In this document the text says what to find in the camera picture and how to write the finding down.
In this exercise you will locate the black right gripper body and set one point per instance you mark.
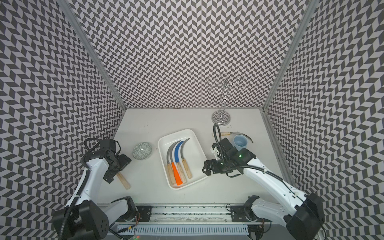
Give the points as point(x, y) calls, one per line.
point(224, 160)

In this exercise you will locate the blue blade sickle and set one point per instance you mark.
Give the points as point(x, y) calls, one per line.
point(178, 163)

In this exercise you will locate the chrome wire stand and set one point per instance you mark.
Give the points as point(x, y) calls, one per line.
point(225, 83)

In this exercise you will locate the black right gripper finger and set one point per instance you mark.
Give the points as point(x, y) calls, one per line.
point(219, 170)
point(210, 165)

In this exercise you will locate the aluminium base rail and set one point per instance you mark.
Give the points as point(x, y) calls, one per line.
point(194, 220)

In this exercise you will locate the aluminium corner post right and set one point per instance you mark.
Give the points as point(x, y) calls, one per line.
point(308, 14)

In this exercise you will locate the orange collar sickle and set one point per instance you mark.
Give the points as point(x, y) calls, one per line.
point(177, 177)

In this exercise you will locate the aluminium corner post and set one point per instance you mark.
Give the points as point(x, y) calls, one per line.
point(67, 10)
point(308, 14)

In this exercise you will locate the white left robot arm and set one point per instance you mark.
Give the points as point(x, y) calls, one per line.
point(82, 218)

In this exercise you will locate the aluminium corner post left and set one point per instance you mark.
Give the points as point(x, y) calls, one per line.
point(67, 10)

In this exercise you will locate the wooden handle sickle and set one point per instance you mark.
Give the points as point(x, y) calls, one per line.
point(122, 179)
point(185, 164)

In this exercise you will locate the light blue mug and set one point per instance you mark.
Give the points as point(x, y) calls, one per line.
point(240, 142)

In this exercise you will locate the white plastic storage box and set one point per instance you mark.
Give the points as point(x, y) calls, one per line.
point(193, 153)

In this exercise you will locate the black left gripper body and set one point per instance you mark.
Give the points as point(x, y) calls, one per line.
point(119, 164)

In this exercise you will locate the clear glass cup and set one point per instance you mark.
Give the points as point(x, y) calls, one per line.
point(142, 151)

